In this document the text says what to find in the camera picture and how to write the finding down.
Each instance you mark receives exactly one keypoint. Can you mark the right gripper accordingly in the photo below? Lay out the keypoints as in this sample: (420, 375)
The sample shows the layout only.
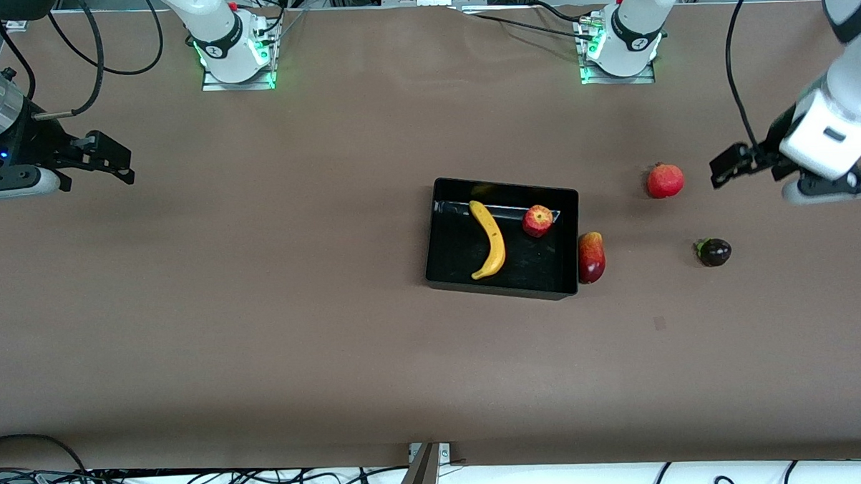
(38, 143)

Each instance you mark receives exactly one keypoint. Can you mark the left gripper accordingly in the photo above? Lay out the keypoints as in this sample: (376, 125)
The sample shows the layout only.
(769, 149)

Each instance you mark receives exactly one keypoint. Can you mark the red apple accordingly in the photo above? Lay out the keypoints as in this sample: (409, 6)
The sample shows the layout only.
(538, 221)

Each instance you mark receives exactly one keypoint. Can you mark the yellow banana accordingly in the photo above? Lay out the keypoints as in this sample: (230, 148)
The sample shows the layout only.
(495, 243)

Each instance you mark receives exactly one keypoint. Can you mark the black rectangular plastic box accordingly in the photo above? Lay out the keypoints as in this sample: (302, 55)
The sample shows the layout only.
(459, 255)

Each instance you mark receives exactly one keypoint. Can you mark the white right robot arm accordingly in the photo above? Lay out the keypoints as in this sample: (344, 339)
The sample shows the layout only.
(215, 27)

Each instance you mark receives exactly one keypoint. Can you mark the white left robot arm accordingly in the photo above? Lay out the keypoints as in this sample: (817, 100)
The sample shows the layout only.
(637, 20)

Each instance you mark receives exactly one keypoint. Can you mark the red pomegranate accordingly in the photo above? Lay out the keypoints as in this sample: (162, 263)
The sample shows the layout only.
(665, 181)

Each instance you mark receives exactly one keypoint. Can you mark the dark purple eggplant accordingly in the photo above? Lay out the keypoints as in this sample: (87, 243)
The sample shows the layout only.
(715, 252)

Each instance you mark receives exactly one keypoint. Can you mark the red yellow mango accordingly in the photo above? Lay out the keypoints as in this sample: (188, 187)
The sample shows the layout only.
(591, 258)

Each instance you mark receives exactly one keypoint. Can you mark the brown table cover sheet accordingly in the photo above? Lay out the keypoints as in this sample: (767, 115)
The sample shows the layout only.
(435, 378)

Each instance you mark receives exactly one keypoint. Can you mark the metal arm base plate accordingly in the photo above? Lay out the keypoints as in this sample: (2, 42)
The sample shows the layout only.
(214, 85)
(615, 81)

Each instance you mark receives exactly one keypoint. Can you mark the metal bracket post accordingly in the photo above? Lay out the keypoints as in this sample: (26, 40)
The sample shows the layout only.
(421, 479)

